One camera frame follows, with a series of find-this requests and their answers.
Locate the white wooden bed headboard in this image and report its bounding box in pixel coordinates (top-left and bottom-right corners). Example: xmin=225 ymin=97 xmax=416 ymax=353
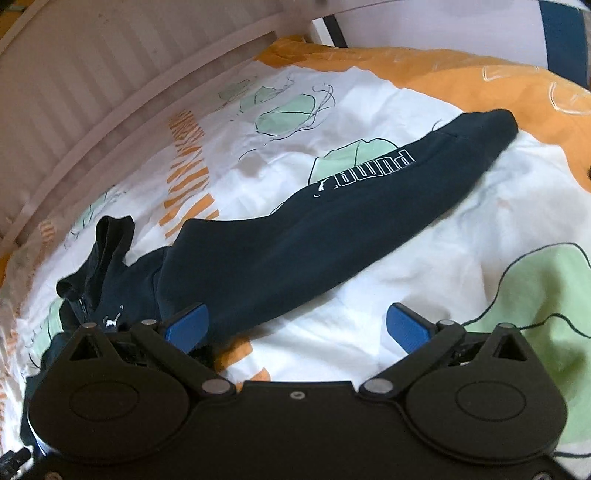
xmin=0 ymin=0 xmax=403 ymax=259

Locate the dark navy zip hoodie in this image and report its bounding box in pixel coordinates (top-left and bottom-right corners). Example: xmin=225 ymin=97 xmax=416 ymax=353
xmin=21 ymin=109 xmax=518 ymax=457

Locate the white leaf-print duvet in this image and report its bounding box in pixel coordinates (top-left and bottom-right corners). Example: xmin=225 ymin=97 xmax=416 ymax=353
xmin=1 ymin=62 xmax=590 ymax=472

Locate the orange bed sheet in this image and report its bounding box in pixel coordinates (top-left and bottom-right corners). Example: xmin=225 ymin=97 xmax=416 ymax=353
xmin=256 ymin=36 xmax=590 ymax=190

